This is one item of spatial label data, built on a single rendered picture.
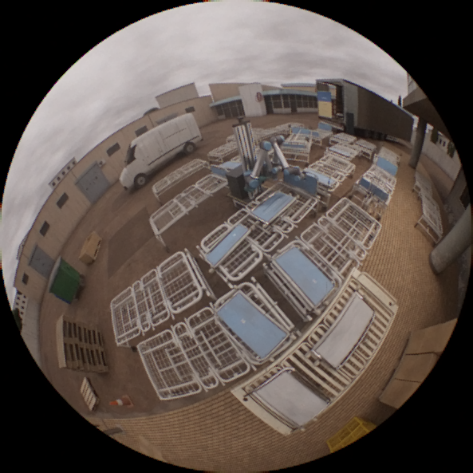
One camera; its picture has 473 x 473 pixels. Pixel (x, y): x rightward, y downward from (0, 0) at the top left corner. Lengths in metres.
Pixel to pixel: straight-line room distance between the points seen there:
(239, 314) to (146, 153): 7.93
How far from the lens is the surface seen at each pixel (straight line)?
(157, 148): 8.37
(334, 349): 1.56
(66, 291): 6.70
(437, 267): 4.47
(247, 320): 1.53
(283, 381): 1.52
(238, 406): 2.47
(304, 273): 1.64
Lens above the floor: 2.06
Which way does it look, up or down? 51 degrees down
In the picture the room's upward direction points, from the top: 21 degrees counter-clockwise
